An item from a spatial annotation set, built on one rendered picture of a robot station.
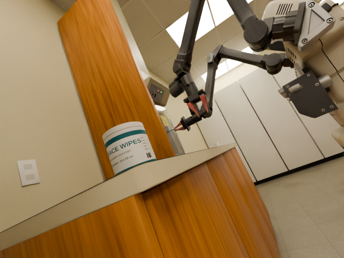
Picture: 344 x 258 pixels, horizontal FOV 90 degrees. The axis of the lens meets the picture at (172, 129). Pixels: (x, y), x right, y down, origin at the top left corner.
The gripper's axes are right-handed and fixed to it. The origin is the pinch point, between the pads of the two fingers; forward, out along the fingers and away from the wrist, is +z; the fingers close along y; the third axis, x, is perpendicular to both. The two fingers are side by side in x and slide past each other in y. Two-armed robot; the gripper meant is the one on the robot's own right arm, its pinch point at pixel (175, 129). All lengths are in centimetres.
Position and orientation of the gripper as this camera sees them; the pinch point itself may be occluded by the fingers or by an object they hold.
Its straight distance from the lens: 122.7
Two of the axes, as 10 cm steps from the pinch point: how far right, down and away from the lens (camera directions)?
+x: -2.3, 2.8, -9.3
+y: -5.1, -8.5, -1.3
